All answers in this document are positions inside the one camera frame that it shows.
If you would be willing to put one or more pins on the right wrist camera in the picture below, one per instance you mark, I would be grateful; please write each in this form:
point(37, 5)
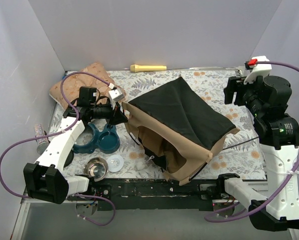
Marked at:
point(256, 68)

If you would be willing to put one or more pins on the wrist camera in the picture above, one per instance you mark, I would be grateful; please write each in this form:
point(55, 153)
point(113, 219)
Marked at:
point(115, 94)
point(256, 68)

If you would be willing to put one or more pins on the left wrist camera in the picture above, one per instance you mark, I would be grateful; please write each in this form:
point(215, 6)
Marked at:
point(115, 94)

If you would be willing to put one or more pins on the peach patterned pillow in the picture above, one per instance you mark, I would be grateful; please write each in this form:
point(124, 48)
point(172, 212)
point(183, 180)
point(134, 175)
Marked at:
point(73, 83)

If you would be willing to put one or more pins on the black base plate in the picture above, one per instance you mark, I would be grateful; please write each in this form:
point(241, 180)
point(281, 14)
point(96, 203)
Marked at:
point(159, 194)

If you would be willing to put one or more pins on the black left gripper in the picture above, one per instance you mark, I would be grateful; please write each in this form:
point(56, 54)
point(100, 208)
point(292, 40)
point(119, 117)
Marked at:
point(117, 114)

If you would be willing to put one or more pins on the aluminium frame rail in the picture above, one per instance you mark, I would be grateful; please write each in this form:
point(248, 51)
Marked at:
point(89, 219)

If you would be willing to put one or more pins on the stainless steel bowl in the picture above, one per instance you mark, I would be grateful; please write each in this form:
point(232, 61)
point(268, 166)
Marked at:
point(97, 168)

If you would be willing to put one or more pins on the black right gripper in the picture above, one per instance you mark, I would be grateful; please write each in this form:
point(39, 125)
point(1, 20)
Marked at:
point(237, 90)

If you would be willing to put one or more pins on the black microphone stand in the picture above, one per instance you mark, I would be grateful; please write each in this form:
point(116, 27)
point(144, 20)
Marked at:
point(69, 159)

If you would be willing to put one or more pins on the clear plastic lid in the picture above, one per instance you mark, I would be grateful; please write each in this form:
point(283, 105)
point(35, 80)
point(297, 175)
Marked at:
point(115, 163)

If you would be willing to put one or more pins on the teal double pet feeder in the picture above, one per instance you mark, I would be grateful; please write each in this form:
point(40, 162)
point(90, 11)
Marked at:
point(107, 140)

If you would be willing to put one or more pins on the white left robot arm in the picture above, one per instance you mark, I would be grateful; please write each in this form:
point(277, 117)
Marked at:
point(44, 179)

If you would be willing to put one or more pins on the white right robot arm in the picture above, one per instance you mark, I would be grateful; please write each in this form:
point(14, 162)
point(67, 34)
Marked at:
point(267, 100)

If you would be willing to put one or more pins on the floral table mat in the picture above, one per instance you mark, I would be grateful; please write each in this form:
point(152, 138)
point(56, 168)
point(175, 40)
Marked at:
point(246, 160)

